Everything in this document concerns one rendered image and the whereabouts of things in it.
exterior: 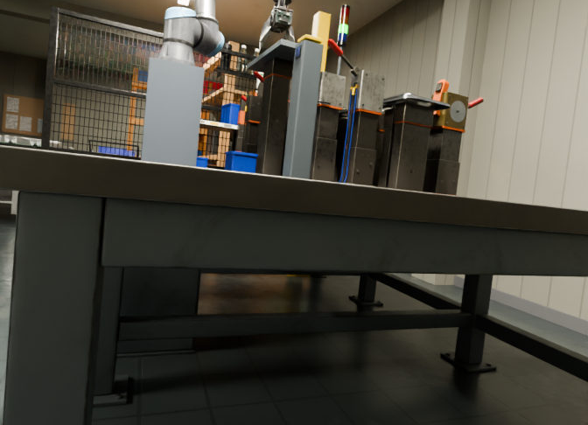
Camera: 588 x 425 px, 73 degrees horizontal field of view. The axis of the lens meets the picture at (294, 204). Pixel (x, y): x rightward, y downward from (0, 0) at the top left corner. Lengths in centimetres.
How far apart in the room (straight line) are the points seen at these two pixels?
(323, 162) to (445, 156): 43
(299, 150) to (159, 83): 62
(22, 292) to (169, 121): 116
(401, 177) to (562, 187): 185
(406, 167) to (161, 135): 89
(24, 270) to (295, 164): 90
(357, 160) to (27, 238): 96
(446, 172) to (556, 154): 168
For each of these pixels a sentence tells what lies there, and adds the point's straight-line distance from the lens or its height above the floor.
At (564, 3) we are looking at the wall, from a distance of 341.
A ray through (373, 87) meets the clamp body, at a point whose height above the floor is 101.
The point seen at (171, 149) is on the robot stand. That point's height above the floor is 77.
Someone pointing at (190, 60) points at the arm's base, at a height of 113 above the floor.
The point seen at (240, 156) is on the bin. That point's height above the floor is 77.
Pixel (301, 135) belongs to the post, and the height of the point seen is 85.
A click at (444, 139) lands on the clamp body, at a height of 90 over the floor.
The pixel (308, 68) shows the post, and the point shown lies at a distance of 130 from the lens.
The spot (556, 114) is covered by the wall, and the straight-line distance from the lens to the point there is 316.
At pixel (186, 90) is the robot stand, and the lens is 160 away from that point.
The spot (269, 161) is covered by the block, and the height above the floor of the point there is 77.
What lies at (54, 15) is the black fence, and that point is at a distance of 281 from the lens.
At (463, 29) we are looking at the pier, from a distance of 368.
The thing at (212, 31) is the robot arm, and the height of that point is 128.
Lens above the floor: 69
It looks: 3 degrees down
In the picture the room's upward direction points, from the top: 6 degrees clockwise
